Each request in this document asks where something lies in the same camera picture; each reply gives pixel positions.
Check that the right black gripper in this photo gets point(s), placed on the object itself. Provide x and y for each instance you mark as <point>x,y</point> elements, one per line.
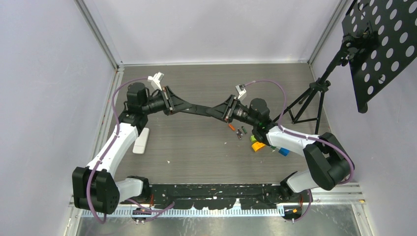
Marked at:
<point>226,110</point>

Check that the black remote control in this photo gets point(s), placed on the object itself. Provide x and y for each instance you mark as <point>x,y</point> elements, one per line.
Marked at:
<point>199,110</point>

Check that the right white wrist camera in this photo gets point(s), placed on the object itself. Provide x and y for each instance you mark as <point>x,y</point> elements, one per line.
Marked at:
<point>241,90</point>

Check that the white remote control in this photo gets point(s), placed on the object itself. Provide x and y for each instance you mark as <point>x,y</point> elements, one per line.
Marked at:
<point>141,142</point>

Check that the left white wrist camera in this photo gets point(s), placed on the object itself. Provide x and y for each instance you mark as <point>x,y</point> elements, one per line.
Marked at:
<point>155,80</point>

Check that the black tripod stand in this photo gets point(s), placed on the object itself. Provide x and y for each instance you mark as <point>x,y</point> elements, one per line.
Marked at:
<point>312,94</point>

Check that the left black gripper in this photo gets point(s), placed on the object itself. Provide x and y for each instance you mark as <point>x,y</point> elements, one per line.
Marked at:
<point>172,103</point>

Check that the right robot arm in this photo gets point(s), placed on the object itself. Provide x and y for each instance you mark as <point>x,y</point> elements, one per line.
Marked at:
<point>328,164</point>

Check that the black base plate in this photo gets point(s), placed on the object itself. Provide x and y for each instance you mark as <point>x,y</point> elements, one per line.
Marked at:
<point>224,197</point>

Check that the orange block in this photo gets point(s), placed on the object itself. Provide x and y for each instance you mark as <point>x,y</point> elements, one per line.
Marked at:
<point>256,146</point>

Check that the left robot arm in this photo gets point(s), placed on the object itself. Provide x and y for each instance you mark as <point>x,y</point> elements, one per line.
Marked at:
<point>94,187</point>

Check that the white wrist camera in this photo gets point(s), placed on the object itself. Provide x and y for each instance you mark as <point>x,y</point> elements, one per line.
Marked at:
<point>241,90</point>
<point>155,80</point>

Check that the blue green striped block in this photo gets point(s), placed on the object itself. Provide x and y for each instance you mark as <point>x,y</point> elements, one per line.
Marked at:
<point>281,150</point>

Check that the black perforated panel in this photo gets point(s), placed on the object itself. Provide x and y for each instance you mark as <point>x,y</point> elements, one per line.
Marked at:
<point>381,40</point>

